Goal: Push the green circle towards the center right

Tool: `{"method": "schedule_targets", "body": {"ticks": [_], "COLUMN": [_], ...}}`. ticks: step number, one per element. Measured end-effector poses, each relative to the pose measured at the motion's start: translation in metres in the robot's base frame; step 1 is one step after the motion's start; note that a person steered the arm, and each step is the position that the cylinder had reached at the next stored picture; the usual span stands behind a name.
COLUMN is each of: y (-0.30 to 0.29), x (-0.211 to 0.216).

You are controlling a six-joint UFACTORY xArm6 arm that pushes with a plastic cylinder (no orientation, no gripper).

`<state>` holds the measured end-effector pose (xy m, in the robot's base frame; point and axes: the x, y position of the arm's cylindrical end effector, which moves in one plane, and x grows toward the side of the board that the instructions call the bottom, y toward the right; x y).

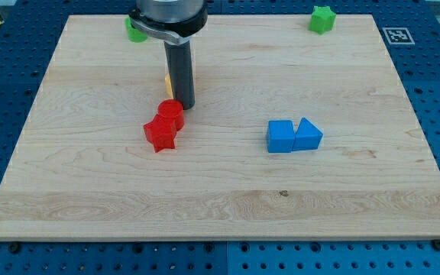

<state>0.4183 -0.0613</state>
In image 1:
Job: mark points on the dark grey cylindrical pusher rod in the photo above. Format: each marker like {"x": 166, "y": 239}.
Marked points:
{"x": 180, "y": 68}

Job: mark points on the green circle block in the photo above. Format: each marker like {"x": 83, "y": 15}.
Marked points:
{"x": 134, "y": 35}

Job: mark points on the red circle block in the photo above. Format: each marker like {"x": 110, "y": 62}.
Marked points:
{"x": 172, "y": 109}

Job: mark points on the yellow block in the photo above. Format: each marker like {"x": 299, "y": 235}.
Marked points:
{"x": 168, "y": 86}

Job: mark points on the red star block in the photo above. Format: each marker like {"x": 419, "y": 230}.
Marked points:
{"x": 161, "y": 132}

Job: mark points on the blue cube block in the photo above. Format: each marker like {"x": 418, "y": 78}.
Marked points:
{"x": 280, "y": 136}

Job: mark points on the green star block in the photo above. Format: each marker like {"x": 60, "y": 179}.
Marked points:
{"x": 322, "y": 19}

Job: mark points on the blue triangle block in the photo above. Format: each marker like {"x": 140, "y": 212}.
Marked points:
{"x": 307, "y": 136}

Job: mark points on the black white fiducial tag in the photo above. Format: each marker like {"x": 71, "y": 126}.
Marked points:
{"x": 398, "y": 36}

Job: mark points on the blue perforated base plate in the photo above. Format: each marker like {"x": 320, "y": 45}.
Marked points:
{"x": 28, "y": 38}

